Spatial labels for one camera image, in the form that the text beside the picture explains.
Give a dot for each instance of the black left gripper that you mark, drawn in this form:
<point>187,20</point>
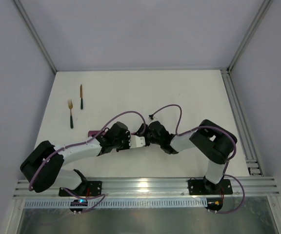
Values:
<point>126,139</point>

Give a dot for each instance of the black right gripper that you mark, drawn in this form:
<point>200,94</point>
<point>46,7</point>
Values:
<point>147,134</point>

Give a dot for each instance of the purple cloth napkin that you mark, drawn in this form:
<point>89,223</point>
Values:
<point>95,132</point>

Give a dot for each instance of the gold fork black handle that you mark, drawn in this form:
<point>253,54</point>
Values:
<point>70,106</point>

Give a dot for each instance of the gold knife black handle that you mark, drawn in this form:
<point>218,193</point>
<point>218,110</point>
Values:
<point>81,98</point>

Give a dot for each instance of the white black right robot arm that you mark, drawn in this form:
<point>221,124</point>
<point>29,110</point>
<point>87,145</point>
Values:
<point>216,143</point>

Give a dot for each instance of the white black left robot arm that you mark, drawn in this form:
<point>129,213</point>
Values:
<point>43,166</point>

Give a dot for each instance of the left controller board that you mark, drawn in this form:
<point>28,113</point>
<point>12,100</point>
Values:
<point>77,206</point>

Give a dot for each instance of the controller board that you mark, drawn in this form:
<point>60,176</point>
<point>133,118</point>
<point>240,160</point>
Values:
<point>214,206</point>
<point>77,206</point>

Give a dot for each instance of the right controller board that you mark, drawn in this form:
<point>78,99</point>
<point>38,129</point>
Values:
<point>214,206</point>

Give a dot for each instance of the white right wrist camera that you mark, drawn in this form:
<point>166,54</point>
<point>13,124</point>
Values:
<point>152,118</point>

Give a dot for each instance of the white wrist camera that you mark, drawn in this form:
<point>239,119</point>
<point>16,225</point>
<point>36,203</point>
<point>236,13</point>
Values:
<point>136,141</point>
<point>152,118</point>

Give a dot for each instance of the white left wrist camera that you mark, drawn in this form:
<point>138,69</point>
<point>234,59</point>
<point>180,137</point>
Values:
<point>136,141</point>

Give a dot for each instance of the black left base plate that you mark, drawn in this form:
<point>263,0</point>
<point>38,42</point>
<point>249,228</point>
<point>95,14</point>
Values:
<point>88,189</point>

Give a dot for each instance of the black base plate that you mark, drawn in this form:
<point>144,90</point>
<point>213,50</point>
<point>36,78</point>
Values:
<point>205,187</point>
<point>88,189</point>

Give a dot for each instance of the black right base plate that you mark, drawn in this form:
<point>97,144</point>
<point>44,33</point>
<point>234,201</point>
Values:
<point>205,187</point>

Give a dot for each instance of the slotted grey cable duct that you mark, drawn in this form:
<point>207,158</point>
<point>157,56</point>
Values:
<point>116,203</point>

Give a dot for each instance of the aluminium right side rail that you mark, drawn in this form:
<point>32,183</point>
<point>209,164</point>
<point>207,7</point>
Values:
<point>248,146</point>

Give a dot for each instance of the aluminium rail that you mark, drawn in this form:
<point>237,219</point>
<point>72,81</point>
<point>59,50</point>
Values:
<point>248,146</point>
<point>154,188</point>

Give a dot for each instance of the aluminium front rail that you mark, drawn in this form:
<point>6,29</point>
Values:
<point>154,188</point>

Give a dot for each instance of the left corner frame post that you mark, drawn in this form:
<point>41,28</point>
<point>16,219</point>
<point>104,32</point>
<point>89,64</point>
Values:
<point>34,34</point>

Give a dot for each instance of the corner frame post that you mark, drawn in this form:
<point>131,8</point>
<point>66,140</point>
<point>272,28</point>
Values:
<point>255,23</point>
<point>34,34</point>

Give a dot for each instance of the right corner frame post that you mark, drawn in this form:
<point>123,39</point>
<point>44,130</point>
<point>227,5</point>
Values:
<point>255,23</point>

